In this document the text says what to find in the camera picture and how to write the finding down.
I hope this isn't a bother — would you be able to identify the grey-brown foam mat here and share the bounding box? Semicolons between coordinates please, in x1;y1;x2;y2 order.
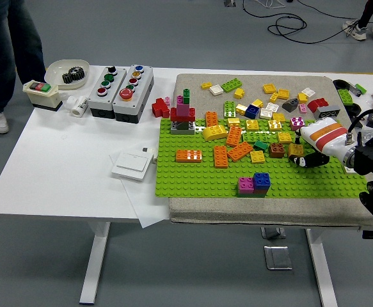
168;73;373;227

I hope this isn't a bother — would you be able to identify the white plastic bowl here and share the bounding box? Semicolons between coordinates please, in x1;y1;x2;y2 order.
44;59;90;91

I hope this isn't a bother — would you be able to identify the black floor cable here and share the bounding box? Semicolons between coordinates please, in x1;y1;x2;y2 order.
242;0;355;44
301;0;373;24

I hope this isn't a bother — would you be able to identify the yellow curved brick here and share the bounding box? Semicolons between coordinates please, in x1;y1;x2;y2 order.
202;124;228;141

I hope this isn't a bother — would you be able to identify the orange long brick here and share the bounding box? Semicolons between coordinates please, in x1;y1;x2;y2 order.
226;141;254;162
175;149;203;163
213;145;229;169
226;126;243;148

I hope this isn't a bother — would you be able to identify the metal floor plate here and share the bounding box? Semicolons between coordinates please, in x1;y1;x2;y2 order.
262;245;293;271

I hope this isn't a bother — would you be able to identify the red arch brick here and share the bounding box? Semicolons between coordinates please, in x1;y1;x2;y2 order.
306;97;329;113

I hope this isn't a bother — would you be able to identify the white wall switch plate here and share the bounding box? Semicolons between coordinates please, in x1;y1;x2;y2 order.
111;152;152;182

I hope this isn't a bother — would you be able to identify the white paper sheet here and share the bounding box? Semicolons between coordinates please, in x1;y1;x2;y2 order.
108;145;171;229

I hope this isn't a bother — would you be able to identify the blue square brick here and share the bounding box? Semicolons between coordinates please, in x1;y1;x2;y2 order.
245;104;260;120
253;172;273;189

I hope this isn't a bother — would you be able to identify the cream red-green switch box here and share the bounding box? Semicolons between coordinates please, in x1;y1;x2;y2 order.
22;79;63;113

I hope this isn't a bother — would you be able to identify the grey brick with holes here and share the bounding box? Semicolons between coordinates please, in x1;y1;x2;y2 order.
313;105;340;121

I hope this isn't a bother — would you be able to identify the lime green long brick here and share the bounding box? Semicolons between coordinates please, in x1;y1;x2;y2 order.
223;100;237;119
242;130;278;144

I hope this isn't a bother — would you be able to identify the silver black clamp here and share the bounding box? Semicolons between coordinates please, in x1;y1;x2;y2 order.
347;83;365;97

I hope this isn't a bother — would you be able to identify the white desk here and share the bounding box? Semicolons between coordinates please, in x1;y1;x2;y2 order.
0;65;373;304

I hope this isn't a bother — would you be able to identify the grey flat base brick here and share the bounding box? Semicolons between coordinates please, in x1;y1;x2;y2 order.
170;120;196;136

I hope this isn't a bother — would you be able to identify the grey four-button control box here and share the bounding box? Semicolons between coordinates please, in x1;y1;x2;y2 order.
87;66;127;120

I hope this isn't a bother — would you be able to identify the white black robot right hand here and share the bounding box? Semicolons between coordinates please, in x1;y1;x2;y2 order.
288;117;356;169

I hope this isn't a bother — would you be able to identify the lime green studded baseplate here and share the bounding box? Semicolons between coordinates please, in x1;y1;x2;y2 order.
155;118;369;199

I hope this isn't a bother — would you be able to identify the red brick cluster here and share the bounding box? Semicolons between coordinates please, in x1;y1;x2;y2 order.
151;98;171;119

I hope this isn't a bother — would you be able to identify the pink tall brick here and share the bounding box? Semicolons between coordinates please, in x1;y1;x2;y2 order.
177;95;192;117

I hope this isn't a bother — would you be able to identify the grey metal bracket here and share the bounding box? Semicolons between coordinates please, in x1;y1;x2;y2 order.
261;226;287;240

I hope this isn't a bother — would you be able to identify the dark grey roof brick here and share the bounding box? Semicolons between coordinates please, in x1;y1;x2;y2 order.
281;98;299;113

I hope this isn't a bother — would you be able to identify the grey emergency-stop control box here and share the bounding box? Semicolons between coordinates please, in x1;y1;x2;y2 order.
112;64;155;123

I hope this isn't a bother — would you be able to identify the white pipe fitting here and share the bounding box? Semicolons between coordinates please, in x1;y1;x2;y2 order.
65;95;90;118

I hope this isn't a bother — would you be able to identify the red wide brick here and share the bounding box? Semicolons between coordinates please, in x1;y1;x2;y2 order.
170;107;196;123

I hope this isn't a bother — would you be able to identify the yellow orange brick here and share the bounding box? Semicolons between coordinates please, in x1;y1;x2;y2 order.
287;143;305;158

